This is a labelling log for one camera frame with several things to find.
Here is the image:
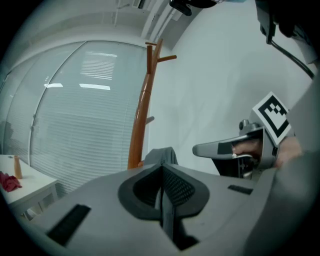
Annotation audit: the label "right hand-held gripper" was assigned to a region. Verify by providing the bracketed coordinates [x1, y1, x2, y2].
[192, 91, 293, 180]

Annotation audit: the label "person's right hand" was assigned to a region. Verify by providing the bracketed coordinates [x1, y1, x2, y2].
[232, 141, 262, 158]

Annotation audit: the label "black cable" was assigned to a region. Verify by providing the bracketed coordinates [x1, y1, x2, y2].
[270, 39, 316, 80]

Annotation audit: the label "person's right forearm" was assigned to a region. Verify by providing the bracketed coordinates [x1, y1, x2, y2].
[276, 137, 304, 168]

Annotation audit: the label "white window blinds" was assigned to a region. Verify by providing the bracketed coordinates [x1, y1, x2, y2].
[0, 40, 151, 198]

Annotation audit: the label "brown wooden coat rack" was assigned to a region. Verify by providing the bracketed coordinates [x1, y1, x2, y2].
[127, 38, 178, 171]

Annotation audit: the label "grey and black worn device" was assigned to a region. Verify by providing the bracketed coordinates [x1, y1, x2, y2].
[254, 0, 315, 46]

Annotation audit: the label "light wooden bottle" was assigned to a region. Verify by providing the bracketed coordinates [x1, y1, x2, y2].
[13, 155, 24, 180]

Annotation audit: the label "black head-worn camera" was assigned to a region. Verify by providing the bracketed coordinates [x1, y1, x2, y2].
[169, 0, 219, 17]

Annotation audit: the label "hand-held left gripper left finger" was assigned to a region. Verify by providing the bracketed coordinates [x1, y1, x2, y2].
[19, 163, 181, 256]

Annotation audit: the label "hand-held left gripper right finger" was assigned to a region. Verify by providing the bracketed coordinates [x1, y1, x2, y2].
[162, 163, 271, 256]

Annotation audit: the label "red cloth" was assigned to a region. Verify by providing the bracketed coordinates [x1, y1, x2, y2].
[0, 171, 23, 193]

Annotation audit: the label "white table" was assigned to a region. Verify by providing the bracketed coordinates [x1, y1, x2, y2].
[0, 154, 59, 222]

